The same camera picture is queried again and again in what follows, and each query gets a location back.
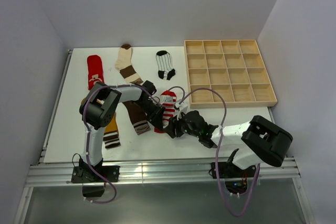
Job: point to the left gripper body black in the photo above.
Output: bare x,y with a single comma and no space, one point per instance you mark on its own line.
149,108

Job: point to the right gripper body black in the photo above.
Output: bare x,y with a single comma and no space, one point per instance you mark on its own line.
186,129

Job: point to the red white striped sock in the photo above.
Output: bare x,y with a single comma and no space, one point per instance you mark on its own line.
168,99

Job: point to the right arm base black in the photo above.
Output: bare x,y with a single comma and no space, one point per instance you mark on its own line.
227,170

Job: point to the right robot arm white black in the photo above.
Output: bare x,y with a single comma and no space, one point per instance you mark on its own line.
260,140

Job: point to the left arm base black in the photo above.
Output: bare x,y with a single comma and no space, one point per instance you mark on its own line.
83,174

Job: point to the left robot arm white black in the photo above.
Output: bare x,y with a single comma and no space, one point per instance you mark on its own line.
97,110

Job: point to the dark brown striped sock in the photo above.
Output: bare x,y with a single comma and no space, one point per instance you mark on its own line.
137,117

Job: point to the mustard yellow striped sock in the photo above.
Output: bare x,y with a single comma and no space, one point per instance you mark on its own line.
108,136

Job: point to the white black pinstripe sock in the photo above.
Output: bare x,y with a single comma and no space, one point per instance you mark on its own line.
164,62

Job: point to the cream brown striped sock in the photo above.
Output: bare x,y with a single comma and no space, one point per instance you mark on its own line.
124,66

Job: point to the red sock with face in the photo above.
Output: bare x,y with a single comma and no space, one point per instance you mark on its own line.
95,70

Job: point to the wooden compartment tray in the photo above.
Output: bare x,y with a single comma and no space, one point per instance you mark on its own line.
227,72

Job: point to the aluminium rail frame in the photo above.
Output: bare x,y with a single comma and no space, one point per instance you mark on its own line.
174,190

